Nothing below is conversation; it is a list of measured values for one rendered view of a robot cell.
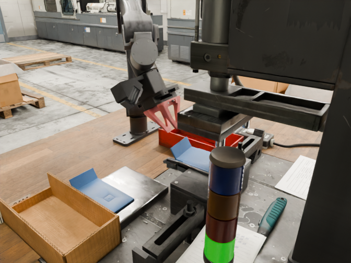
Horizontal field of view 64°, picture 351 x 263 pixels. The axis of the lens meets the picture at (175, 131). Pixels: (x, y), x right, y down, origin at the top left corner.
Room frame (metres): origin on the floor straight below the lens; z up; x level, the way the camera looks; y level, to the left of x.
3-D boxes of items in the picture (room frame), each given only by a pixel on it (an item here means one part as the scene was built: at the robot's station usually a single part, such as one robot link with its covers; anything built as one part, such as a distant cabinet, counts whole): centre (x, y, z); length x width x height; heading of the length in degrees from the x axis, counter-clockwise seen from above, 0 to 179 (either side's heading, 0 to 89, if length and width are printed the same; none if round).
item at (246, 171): (0.55, -0.09, 0.94); 0.20 x 0.10 x 0.07; 143
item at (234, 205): (0.26, -0.06, 1.14); 0.04 x 0.04 x 0.03
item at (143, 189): (0.56, 0.13, 0.91); 0.17 x 0.16 x 0.02; 143
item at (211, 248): (0.26, -0.06, 1.07); 0.04 x 0.04 x 0.03
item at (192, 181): (0.55, -0.09, 0.98); 0.20 x 0.10 x 0.01; 143
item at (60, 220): (0.44, 0.25, 0.93); 0.25 x 0.13 x 0.08; 53
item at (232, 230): (0.26, -0.06, 1.10); 0.04 x 0.04 x 0.03
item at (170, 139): (0.81, -0.08, 0.93); 0.25 x 0.12 x 0.06; 53
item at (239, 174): (0.26, -0.06, 1.17); 0.04 x 0.04 x 0.03
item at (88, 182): (0.54, 0.18, 0.93); 0.15 x 0.07 x 0.03; 52
